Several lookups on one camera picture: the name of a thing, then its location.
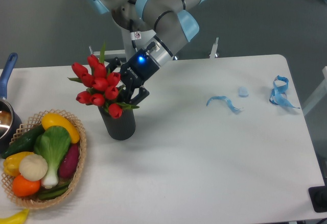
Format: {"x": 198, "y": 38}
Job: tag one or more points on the dark green cucumber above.
{"x": 24, "y": 143}

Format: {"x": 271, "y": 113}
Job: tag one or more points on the small light blue cap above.
{"x": 243, "y": 92}

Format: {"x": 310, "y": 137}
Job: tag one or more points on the blue handled saucepan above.
{"x": 10, "y": 121}

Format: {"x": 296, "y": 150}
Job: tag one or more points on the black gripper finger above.
{"x": 114, "y": 65}
{"x": 133, "y": 94}

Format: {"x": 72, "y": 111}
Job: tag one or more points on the yellow banana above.
{"x": 18, "y": 218}

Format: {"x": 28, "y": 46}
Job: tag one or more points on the orange fruit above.
{"x": 22, "y": 187}

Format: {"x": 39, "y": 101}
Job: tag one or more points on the dark grey ribbed vase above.
{"x": 120, "y": 123}

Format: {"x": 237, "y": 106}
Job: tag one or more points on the curled blue ribbon strip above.
{"x": 227, "y": 101}

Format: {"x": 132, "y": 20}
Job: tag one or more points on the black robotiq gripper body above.
{"x": 138, "y": 69}

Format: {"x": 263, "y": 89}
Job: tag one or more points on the purple sweet potato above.
{"x": 70, "y": 162}

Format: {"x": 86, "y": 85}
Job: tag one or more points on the red tulip bouquet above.
{"x": 101, "y": 84}

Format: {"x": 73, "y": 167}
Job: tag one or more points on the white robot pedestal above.
{"x": 135, "y": 32}

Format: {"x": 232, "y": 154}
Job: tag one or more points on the woven wicker basket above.
{"x": 50, "y": 118}

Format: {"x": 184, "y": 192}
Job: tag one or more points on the tangled blue ribbon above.
{"x": 278, "y": 95}

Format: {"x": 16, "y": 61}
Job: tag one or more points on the green bean pods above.
{"x": 53, "y": 192}

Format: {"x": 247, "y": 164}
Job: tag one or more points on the yellow bell pepper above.
{"x": 11, "y": 163}

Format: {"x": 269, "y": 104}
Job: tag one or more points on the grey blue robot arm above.
{"x": 155, "y": 31}

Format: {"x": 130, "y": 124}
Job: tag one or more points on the black device at edge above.
{"x": 318, "y": 198}

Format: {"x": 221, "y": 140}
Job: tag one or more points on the green bok choy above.
{"x": 52, "y": 146}

